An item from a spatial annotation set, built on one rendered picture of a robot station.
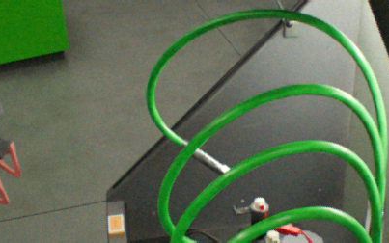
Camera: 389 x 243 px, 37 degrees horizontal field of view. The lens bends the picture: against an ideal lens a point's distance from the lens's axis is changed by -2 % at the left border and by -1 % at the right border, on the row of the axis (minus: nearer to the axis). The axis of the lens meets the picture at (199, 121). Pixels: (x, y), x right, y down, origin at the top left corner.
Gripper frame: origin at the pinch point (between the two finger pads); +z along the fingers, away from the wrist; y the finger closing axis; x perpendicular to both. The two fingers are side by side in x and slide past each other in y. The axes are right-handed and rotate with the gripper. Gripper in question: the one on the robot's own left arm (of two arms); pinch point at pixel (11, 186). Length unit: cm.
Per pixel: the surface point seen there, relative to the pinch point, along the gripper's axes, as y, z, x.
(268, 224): -52, -6, -58
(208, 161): -17.9, 4.1, -45.8
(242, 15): -19, -16, -63
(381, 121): -24, 7, -74
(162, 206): -38, -5, -43
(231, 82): 4, 3, -52
